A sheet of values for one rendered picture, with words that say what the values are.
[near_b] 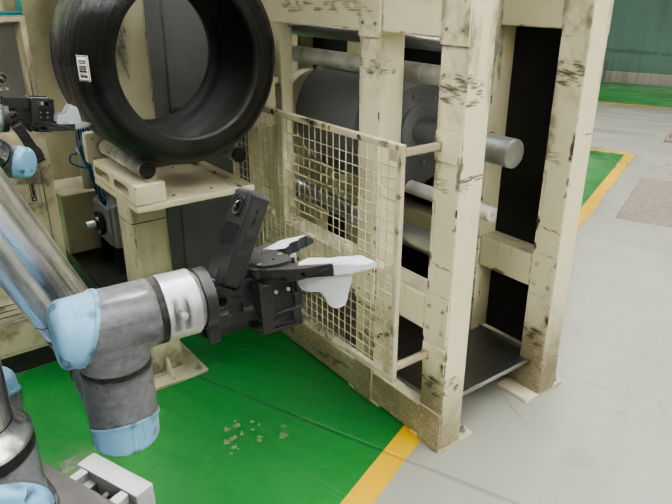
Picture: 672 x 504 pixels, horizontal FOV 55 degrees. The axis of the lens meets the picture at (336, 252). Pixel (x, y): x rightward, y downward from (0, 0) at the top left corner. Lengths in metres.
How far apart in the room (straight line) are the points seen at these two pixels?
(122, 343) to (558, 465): 1.70
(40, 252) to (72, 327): 0.13
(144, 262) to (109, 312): 1.63
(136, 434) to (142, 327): 0.13
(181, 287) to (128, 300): 0.06
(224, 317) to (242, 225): 0.11
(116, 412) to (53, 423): 1.70
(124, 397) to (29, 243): 0.20
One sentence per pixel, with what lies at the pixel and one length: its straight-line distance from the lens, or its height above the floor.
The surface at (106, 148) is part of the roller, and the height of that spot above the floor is 0.91.
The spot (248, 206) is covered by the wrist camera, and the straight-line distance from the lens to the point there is 0.73.
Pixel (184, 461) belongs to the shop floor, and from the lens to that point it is 2.15.
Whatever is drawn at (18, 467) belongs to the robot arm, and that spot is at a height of 0.94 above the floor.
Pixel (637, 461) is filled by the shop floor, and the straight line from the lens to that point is 2.30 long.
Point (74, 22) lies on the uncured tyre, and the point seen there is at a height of 1.28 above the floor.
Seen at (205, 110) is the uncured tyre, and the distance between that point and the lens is 2.14.
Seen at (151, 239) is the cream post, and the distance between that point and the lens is 2.30.
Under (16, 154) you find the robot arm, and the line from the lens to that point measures 1.66.
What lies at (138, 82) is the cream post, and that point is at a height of 1.08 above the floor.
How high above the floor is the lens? 1.38
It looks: 23 degrees down
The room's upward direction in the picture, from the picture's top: straight up
